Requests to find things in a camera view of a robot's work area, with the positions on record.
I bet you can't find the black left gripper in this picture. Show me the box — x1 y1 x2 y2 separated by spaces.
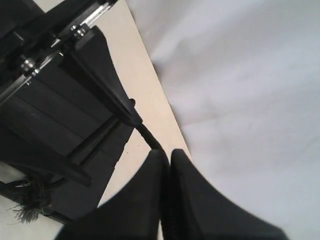
0 0 143 127

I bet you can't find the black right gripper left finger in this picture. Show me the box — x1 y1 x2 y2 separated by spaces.
56 149 165 240

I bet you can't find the black cord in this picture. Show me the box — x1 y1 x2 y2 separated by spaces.
0 98 173 240

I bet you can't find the black plastic case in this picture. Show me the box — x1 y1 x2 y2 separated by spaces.
0 58 133 224

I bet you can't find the white curtain backdrop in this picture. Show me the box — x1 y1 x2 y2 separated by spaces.
127 0 320 240

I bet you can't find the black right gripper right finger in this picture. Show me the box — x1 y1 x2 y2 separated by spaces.
170 149 288 240

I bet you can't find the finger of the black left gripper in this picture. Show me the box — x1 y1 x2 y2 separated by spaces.
0 119 92 187

